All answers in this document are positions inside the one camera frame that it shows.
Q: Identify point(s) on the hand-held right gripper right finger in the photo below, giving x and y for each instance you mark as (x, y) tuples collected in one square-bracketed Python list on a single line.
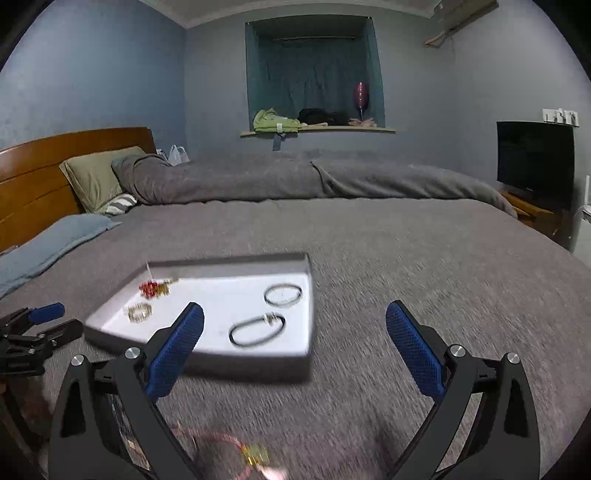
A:
[(413, 353)]

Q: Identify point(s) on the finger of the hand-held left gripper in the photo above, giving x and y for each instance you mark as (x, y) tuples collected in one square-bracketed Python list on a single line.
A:
[(62, 331), (46, 313)]

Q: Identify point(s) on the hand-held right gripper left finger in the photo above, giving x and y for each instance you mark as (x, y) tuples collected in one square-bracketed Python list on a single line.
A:
[(178, 353)]

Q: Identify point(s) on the white shallow box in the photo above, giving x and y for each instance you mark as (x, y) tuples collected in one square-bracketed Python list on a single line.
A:
[(221, 295)]

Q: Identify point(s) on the blue folded blanket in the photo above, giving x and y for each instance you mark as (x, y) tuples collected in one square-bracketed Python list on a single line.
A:
[(51, 247)]

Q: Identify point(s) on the grey bed sheet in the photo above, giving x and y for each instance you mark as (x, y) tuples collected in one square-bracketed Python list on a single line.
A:
[(406, 263)]

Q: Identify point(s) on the silver bangle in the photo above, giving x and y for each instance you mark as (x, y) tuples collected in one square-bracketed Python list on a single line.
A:
[(283, 295)]

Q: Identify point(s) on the wooden headboard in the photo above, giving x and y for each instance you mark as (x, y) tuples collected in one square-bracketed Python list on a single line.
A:
[(32, 184)]

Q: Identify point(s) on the striped pillow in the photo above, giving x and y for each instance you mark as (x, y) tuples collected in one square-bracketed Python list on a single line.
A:
[(121, 203)]

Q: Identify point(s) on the olive green pillow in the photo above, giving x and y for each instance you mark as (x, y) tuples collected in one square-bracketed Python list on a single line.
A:
[(92, 177)]

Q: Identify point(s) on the wooden television stand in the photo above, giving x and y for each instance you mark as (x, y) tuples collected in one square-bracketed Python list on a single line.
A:
[(538, 217)]

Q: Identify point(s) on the white plastic bag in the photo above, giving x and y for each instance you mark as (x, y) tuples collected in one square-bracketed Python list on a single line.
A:
[(178, 155)]

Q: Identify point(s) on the grey duvet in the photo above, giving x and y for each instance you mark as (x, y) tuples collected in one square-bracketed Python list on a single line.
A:
[(286, 177)]

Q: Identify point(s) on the white appliance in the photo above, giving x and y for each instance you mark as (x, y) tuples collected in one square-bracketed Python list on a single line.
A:
[(582, 221)]

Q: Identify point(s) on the black television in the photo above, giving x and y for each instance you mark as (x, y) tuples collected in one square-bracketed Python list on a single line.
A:
[(533, 159)]

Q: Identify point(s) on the wooden window sill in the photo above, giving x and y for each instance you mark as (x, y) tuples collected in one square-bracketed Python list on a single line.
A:
[(351, 131)]

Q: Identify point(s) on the beige cloth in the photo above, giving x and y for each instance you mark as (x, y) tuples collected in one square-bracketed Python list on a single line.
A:
[(364, 122)]

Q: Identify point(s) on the green garment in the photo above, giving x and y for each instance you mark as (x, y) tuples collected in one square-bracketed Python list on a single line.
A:
[(274, 122)]

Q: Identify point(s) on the black garment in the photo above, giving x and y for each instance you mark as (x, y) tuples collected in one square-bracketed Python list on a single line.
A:
[(323, 117)]

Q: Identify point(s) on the pink balloon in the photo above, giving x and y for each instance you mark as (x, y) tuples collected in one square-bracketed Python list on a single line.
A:
[(361, 94)]

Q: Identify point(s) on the teal window curtain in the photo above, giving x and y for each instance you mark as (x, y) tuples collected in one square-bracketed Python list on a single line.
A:
[(309, 74)]

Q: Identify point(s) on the white wall sockets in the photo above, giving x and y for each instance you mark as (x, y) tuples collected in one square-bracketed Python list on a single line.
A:
[(561, 116)]

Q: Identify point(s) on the wall air conditioner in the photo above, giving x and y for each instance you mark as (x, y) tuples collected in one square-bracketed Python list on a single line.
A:
[(461, 21)]

